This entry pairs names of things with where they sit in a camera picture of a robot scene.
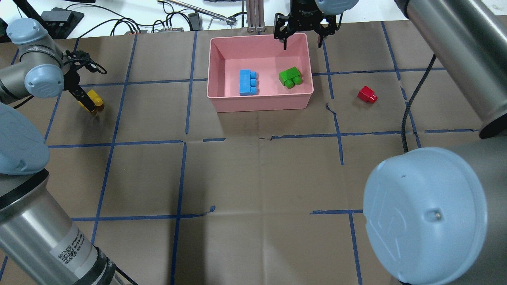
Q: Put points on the red toy block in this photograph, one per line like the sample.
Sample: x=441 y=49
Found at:
x=366 y=94

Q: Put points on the pink plastic box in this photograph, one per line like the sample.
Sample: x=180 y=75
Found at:
x=267 y=57

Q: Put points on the yellow toy block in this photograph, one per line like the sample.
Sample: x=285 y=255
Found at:
x=97 y=100

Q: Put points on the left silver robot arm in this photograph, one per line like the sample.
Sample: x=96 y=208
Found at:
x=35 y=231

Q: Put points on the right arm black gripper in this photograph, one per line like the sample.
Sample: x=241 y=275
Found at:
x=304 y=8

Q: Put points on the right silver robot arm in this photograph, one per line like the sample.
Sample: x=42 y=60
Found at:
x=437 y=216

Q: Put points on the green toy block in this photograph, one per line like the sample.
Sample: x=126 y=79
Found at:
x=291 y=77

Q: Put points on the blue toy block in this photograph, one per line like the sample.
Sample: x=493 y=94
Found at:
x=248 y=82

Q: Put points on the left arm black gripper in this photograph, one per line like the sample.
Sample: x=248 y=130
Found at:
x=73 y=80

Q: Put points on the aluminium frame post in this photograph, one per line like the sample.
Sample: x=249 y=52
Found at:
x=255 y=16

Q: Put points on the black power adapter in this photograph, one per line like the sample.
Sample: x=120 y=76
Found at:
x=195 y=21

